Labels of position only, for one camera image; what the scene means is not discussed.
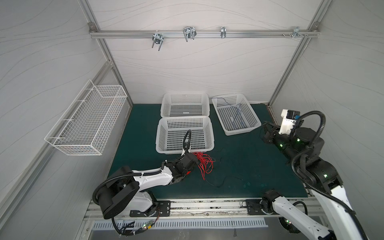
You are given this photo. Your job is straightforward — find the red cable with clip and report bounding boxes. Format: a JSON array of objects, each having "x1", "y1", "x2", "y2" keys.
[{"x1": 191, "y1": 151, "x2": 216, "y2": 181}]

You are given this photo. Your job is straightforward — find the black cable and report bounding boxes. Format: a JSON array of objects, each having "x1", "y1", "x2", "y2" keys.
[{"x1": 205, "y1": 155, "x2": 244, "y2": 188}]

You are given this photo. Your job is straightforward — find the blue cable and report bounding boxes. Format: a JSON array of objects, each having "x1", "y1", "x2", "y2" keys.
[{"x1": 211, "y1": 96, "x2": 248, "y2": 130}]

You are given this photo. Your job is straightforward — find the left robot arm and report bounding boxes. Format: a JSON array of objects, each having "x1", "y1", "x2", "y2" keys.
[{"x1": 92, "y1": 153, "x2": 199, "y2": 220}]

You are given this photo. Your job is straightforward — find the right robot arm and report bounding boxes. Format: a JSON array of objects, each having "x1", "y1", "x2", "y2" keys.
[{"x1": 260, "y1": 109, "x2": 368, "y2": 240}]

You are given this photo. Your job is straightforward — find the front white perforated basket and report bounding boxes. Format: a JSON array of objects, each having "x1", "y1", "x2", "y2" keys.
[{"x1": 156, "y1": 116, "x2": 215, "y2": 155}]

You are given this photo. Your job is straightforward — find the back right white basket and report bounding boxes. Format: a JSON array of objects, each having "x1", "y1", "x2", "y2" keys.
[{"x1": 212, "y1": 94, "x2": 262, "y2": 136}]

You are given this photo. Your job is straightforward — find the green table mat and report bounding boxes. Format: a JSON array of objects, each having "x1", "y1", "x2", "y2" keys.
[{"x1": 111, "y1": 104, "x2": 307, "y2": 199}]

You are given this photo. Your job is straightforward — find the back left white basket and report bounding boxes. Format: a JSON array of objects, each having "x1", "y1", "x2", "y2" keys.
[{"x1": 160, "y1": 92, "x2": 210, "y2": 118}]

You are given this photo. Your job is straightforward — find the metal hook clamp right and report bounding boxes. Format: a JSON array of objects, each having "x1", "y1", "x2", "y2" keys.
[{"x1": 282, "y1": 27, "x2": 309, "y2": 39}]

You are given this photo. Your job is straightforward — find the metal hook clamp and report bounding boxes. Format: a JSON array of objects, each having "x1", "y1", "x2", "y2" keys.
[
  {"x1": 152, "y1": 33, "x2": 164, "y2": 51},
  {"x1": 282, "y1": 27, "x2": 309, "y2": 39}
]

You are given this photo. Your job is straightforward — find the metal hook clamp left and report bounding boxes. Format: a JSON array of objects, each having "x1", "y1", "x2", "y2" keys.
[{"x1": 152, "y1": 33, "x2": 164, "y2": 51}]

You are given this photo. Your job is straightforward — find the metal u-bolt clamp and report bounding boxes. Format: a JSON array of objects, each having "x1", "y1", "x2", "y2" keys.
[{"x1": 183, "y1": 26, "x2": 197, "y2": 42}]

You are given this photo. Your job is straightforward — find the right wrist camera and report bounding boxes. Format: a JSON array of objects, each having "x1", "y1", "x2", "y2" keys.
[{"x1": 279, "y1": 109, "x2": 301, "y2": 135}]

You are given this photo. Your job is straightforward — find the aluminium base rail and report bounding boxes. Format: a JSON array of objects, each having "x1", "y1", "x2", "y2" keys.
[{"x1": 83, "y1": 196, "x2": 331, "y2": 221}]

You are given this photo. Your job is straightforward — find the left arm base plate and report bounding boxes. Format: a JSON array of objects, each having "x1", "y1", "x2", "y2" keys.
[{"x1": 130, "y1": 201, "x2": 171, "y2": 218}]

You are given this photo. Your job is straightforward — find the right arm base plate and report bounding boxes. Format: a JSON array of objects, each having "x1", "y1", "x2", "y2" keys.
[{"x1": 245, "y1": 199, "x2": 273, "y2": 216}]

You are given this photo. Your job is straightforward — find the white slotted cable duct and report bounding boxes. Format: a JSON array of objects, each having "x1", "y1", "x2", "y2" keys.
[{"x1": 92, "y1": 218, "x2": 268, "y2": 231}]

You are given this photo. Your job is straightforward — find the white wire wall basket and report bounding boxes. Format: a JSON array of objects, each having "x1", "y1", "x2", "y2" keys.
[{"x1": 45, "y1": 80, "x2": 127, "y2": 156}]

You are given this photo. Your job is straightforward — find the small metal bracket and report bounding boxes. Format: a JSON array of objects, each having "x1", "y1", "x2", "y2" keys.
[{"x1": 221, "y1": 27, "x2": 227, "y2": 39}]

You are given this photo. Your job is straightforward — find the aluminium cross rail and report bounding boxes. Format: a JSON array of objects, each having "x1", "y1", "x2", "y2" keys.
[{"x1": 90, "y1": 29, "x2": 321, "y2": 39}]

